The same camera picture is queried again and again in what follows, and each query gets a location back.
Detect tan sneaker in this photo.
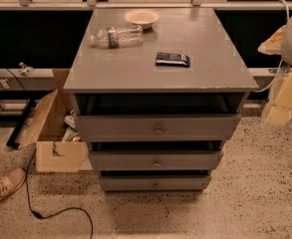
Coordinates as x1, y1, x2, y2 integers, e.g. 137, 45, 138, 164
0, 167, 26, 201

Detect black floor cable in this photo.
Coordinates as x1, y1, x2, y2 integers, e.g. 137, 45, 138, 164
0, 40, 95, 239

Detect open cardboard box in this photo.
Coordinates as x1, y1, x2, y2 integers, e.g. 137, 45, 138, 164
19, 70, 88, 172

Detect grey middle drawer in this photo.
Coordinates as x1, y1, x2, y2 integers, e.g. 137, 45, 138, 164
89, 150, 223, 170

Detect grey drawer cabinet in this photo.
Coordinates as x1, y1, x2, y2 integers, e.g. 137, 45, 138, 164
63, 7, 259, 193

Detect white green items in box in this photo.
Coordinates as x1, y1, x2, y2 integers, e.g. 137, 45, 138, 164
62, 111, 81, 142

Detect grey drawer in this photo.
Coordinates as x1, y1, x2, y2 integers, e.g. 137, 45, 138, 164
89, 150, 223, 170
99, 175, 211, 191
76, 114, 241, 142

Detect grey top drawer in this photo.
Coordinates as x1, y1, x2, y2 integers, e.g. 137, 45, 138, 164
76, 114, 241, 142

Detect clear plastic water bottle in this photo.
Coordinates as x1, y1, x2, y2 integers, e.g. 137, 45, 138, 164
90, 25, 144, 49

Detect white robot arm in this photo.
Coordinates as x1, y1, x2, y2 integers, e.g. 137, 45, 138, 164
257, 16, 292, 127

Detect small clear object on ledge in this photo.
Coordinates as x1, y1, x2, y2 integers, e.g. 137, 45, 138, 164
19, 62, 34, 77

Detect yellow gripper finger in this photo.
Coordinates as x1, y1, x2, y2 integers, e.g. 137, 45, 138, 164
265, 106, 292, 126
257, 25, 286, 55

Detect white cable on right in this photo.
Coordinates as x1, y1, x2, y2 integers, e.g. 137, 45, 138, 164
253, 0, 291, 94

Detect grey bottom drawer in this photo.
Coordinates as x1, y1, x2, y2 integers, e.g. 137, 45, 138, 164
99, 175, 211, 191

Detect dark blue snack packet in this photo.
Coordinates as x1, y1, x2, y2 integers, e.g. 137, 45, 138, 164
155, 53, 190, 68

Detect white ceramic bowl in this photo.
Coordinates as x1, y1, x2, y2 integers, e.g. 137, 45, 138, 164
125, 9, 159, 30

